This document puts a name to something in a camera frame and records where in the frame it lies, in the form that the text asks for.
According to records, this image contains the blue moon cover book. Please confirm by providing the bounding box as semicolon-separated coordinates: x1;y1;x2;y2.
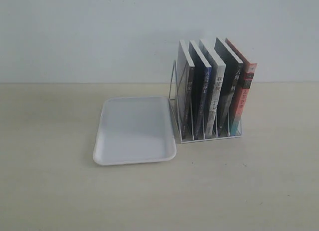
189;40;212;140

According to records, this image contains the black cover book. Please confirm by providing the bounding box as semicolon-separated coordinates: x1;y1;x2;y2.
214;37;244;136

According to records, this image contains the red orange cover book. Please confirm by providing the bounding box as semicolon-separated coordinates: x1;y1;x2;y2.
225;38;257;136

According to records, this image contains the dark grey leftmost book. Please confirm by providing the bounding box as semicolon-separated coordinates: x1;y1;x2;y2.
176;40;195;139

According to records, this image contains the white grey spine book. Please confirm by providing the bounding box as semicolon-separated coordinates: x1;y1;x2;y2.
199;39;226;138

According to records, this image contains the white plastic tray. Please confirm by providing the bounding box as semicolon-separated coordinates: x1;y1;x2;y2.
93;96;176;166

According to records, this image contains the white wire book rack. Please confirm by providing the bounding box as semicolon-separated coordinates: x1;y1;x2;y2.
168;60;243;144

